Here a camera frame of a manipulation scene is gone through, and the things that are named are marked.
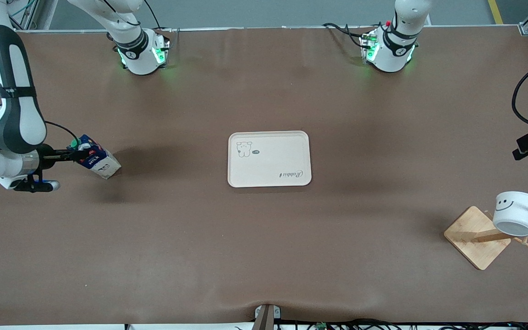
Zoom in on blue milk carton green cap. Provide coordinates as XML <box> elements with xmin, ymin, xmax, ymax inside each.
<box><xmin>66</xmin><ymin>134</ymin><xmax>121</xmax><ymax>180</ymax></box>

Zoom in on white cup with black handle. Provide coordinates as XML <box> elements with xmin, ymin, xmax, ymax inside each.
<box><xmin>492</xmin><ymin>191</ymin><xmax>528</xmax><ymax>237</ymax></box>

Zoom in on wooden cup rack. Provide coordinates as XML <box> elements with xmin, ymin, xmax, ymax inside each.
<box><xmin>444</xmin><ymin>197</ymin><xmax>528</xmax><ymax>271</ymax></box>

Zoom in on white tray with Rabbit print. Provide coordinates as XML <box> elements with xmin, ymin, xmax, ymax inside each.
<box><xmin>227</xmin><ymin>131</ymin><xmax>313</xmax><ymax>188</ymax></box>

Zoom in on metal table clamp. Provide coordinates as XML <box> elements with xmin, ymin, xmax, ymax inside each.
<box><xmin>254</xmin><ymin>304</ymin><xmax>282</xmax><ymax>330</ymax></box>

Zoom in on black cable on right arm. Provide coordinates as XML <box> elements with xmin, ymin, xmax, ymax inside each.
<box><xmin>44</xmin><ymin>120</ymin><xmax>81</xmax><ymax>143</ymax></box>

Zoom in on black cable at right arm base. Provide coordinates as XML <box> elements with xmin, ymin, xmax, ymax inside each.
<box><xmin>140</xmin><ymin>0</ymin><xmax>174</xmax><ymax>33</ymax></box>

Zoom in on black cable at arm base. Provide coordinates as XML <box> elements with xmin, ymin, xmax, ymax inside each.
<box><xmin>322</xmin><ymin>22</ymin><xmax>377</xmax><ymax>49</ymax></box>
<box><xmin>140</xmin><ymin>0</ymin><xmax>174</xmax><ymax>33</ymax></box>

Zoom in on black cable at left arm base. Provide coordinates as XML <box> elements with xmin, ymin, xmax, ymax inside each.
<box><xmin>322</xmin><ymin>22</ymin><xmax>377</xmax><ymax>49</ymax></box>

